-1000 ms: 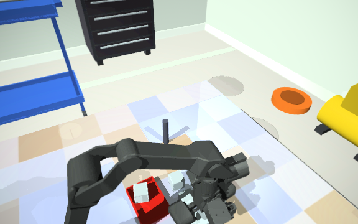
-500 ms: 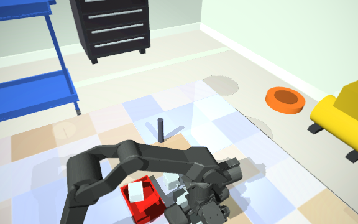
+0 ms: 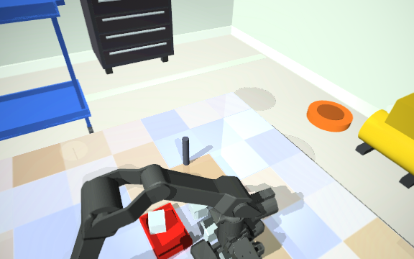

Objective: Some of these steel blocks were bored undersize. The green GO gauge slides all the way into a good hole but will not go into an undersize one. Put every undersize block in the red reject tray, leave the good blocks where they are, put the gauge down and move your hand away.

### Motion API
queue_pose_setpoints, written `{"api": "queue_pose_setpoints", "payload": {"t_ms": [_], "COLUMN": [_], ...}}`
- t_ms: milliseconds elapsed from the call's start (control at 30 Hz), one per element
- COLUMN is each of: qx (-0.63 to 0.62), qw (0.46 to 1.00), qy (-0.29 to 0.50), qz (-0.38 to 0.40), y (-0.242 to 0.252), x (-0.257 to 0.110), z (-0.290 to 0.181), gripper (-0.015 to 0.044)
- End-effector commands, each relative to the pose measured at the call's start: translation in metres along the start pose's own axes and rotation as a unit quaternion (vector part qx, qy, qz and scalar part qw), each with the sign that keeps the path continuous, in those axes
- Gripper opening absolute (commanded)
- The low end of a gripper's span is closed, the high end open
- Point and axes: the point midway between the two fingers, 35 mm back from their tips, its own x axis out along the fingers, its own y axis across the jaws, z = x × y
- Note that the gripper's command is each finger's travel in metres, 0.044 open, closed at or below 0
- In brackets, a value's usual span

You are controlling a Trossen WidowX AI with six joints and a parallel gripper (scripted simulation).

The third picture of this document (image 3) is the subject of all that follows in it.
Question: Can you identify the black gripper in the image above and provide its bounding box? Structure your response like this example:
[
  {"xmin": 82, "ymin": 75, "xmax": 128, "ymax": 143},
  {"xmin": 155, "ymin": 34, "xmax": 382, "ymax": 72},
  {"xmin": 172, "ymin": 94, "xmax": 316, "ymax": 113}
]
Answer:
[{"xmin": 190, "ymin": 218, "xmax": 265, "ymax": 259}]

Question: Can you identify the red tray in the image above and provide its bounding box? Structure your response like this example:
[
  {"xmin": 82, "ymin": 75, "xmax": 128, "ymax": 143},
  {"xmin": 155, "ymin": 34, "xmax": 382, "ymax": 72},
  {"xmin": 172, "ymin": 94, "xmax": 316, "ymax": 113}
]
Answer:
[{"xmin": 139, "ymin": 203, "xmax": 193, "ymax": 259}]

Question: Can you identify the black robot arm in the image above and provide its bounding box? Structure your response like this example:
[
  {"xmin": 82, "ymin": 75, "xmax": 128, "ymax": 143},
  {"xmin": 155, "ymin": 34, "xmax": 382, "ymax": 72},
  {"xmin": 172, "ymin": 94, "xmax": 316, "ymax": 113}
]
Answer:
[{"xmin": 70, "ymin": 164, "xmax": 279, "ymax": 259}]

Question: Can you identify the black cylinder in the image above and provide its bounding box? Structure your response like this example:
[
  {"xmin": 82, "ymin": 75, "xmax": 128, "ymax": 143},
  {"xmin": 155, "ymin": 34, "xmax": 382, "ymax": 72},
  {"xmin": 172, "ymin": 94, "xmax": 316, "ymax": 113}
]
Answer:
[{"xmin": 182, "ymin": 136, "xmax": 190, "ymax": 165}]

